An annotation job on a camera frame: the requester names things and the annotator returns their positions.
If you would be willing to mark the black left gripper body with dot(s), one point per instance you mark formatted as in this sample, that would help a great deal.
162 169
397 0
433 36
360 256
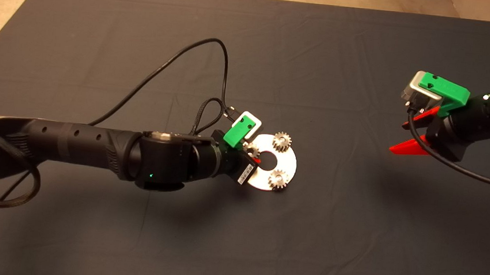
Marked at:
236 165

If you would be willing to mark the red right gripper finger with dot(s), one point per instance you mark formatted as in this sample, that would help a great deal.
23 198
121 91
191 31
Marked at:
422 117
408 148

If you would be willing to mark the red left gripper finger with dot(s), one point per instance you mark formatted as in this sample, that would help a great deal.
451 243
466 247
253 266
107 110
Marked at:
257 160

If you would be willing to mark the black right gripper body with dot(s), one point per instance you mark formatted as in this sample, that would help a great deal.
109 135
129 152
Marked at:
481 122

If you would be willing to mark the small steel planetary gear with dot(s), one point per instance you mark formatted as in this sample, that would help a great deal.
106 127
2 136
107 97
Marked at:
282 142
278 180
253 149

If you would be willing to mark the round metal carrier plate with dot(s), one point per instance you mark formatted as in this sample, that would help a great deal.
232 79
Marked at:
278 162

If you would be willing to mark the dark grey table cloth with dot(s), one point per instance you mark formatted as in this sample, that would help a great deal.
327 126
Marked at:
306 249

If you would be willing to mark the silver right camera box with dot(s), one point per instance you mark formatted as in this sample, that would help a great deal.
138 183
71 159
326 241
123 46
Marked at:
418 88

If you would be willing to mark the silver camera box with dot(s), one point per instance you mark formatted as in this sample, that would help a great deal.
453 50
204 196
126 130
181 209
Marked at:
255 123
418 88

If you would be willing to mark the green left camera mount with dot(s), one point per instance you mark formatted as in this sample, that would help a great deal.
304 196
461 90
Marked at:
237 134

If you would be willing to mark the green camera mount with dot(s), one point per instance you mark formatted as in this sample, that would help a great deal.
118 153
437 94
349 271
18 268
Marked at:
448 91
237 134

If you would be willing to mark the silver left camera box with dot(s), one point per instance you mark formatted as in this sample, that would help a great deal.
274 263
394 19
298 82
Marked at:
255 123

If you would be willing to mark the green right camera mount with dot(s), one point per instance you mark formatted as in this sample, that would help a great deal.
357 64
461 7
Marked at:
448 91

